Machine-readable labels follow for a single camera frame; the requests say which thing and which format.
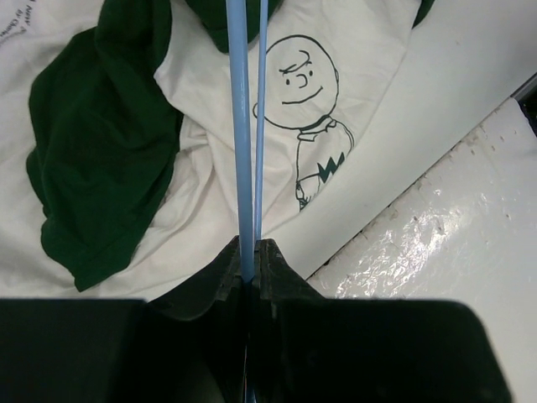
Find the blue hanger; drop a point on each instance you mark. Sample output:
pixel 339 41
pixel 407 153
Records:
pixel 249 170

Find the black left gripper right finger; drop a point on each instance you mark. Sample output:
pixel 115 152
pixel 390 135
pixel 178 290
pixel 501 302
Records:
pixel 286 362

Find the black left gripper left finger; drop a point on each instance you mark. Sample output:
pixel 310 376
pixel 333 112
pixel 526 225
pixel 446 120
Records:
pixel 201 326

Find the white and green t-shirt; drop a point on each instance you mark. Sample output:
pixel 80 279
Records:
pixel 118 174

